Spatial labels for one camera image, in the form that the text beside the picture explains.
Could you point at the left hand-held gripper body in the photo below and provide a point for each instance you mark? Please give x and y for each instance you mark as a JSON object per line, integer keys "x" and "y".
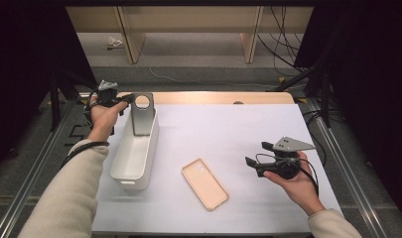
{"x": 107, "y": 95}

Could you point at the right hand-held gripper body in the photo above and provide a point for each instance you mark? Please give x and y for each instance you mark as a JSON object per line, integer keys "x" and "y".
{"x": 284, "y": 165}

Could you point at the silver phone case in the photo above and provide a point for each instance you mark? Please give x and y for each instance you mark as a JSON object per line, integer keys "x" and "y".
{"x": 143, "y": 122}

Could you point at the beige phone case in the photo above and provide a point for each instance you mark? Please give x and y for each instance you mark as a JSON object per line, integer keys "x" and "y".
{"x": 205, "y": 185}

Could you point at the white storage box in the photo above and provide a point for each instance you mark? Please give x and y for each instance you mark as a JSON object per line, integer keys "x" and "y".
{"x": 132, "y": 158}

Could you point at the person's left hand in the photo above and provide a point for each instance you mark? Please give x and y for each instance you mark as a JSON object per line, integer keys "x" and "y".
{"x": 102, "y": 122}

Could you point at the person's right hand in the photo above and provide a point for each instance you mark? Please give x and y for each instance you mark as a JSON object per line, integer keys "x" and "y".
{"x": 301, "y": 191}

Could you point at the white table mat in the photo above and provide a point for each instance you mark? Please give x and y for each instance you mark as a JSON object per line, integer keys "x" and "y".
{"x": 221, "y": 132}

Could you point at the dark round table grommet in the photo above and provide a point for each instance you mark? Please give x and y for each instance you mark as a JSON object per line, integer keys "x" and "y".
{"x": 238, "y": 102}

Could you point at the black metal stand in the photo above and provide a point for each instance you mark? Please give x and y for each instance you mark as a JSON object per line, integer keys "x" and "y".
{"x": 55, "y": 102}
{"x": 326, "y": 105}

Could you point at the crumpled paper scrap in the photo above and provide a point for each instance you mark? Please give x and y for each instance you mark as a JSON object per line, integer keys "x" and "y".
{"x": 114, "y": 42}

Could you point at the wooden table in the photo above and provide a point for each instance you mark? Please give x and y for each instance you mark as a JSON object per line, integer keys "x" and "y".
{"x": 205, "y": 98}

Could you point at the black curtain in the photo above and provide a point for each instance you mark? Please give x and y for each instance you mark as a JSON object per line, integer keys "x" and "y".
{"x": 23, "y": 66}
{"x": 370, "y": 82}

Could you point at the aluminium frame rail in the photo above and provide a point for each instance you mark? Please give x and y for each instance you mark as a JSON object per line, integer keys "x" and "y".
{"x": 26, "y": 185}
{"x": 350, "y": 178}

